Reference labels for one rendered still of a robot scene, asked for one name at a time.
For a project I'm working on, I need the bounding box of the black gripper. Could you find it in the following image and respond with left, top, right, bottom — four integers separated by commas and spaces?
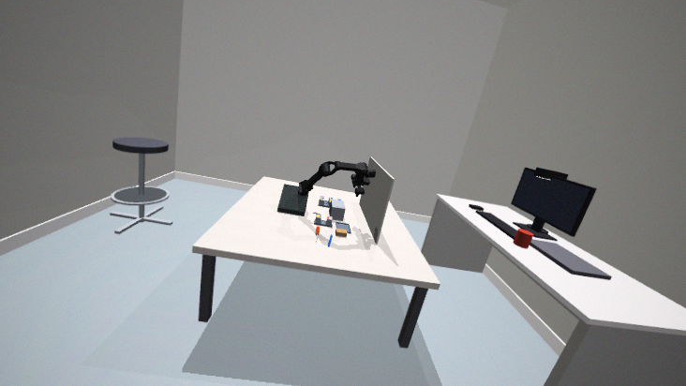
351, 174, 365, 197

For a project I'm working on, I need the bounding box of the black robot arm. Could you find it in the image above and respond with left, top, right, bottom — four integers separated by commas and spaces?
297, 161, 376, 197

